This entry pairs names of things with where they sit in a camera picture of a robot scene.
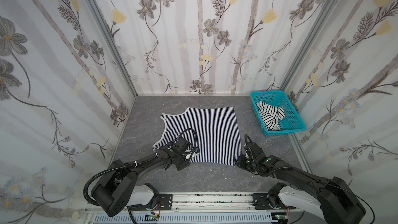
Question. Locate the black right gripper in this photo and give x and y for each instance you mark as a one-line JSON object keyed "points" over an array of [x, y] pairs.
{"points": [[244, 162]]}

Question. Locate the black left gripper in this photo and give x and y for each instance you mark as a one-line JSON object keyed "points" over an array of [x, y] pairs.
{"points": [[189, 154]]}

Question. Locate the blue striped tank top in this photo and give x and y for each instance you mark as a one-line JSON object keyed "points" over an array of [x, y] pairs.
{"points": [[216, 130]]}

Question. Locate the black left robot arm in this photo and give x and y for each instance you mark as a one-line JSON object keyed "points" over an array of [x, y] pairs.
{"points": [[112, 188]]}

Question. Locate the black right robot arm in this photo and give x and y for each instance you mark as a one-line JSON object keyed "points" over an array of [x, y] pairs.
{"points": [[330, 199]]}

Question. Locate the black striped tank top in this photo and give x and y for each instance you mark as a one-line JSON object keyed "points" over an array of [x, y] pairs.
{"points": [[271, 115]]}

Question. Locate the teal plastic basket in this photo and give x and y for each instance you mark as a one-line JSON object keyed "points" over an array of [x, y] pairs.
{"points": [[292, 123]]}

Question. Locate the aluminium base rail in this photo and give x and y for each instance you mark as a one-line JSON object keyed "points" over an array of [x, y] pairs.
{"points": [[211, 202]]}

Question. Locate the white vented cable duct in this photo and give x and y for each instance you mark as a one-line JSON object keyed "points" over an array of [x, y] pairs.
{"points": [[205, 218]]}

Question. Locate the aluminium corner post right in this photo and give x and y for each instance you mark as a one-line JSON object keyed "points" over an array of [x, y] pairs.
{"points": [[310, 38]]}

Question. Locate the aluminium corner post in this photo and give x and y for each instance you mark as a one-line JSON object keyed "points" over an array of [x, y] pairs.
{"points": [[105, 31], [310, 38]]}

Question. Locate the aluminium corner post left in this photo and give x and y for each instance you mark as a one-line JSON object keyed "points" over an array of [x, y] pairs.
{"points": [[105, 31]]}

